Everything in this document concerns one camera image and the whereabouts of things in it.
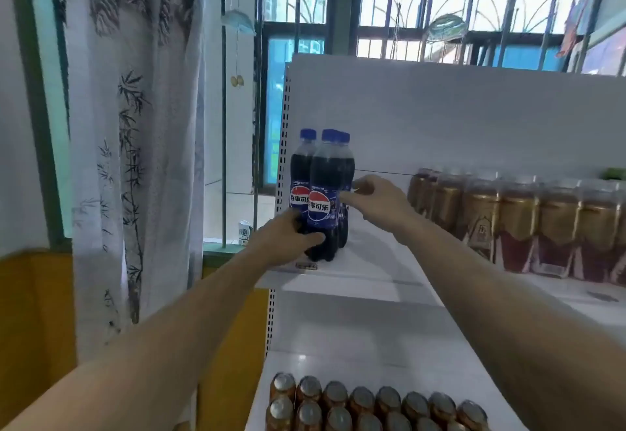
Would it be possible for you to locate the Pepsi cola bottle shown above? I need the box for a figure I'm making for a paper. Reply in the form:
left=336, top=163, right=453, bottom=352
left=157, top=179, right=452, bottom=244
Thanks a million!
left=306, top=129, right=356, bottom=263

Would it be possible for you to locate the person's right forearm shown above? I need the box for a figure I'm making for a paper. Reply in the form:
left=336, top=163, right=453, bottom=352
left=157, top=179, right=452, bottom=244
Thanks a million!
left=396, top=212, right=626, bottom=431

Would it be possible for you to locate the row of amber drink bottles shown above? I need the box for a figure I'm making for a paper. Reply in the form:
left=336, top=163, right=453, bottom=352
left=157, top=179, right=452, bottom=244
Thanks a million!
left=407, top=166, right=626, bottom=285

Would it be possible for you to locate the person's left hand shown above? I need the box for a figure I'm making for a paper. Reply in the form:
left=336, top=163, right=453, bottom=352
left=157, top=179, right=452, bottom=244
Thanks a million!
left=245, top=208, right=327, bottom=273

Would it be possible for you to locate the round glass hanging disc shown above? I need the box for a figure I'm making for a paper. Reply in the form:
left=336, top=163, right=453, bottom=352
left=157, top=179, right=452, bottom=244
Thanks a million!
left=426, top=13, right=469, bottom=43
left=221, top=9, right=258, bottom=38

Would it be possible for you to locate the person's left forearm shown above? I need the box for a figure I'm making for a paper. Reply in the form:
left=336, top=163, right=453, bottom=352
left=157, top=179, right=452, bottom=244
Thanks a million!
left=0, top=248, right=280, bottom=431

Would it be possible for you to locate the group of orange cans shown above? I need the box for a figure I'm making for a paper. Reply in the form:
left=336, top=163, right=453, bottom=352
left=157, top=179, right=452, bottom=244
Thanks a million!
left=266, top=371, right=492, bottom=431

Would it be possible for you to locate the barred window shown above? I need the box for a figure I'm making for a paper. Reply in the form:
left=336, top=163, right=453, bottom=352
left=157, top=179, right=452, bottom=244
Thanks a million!
left=210, top=0, right=626, bottom=246

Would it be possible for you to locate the group of blue-capped cola bottles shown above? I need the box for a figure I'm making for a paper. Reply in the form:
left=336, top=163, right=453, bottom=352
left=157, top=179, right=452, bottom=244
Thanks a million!
left=290, top=128, right=355, bottom=249

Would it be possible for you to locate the white panelled door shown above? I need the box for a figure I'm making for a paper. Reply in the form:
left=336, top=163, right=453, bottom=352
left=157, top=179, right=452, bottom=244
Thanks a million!
left=208, top=0, right=263, bottom=243

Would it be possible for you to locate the person's right hand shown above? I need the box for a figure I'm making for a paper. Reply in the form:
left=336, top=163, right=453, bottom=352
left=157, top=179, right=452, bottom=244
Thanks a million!
left=339, top=173, right=424, bottom=246

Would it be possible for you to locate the pink hanging cloth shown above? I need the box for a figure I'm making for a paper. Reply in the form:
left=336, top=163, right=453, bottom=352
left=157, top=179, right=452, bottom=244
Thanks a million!
left=558, top=0, right=593, bottom=60

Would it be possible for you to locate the white metal shelf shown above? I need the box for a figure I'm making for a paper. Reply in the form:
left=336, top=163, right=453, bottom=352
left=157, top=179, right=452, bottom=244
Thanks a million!
left=245, top=54, right=626, bottom=431

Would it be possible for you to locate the white bamboo print curtain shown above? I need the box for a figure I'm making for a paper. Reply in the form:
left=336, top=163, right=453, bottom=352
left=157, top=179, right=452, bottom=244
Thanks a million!
left=63, top=0, right=211, bottom=431

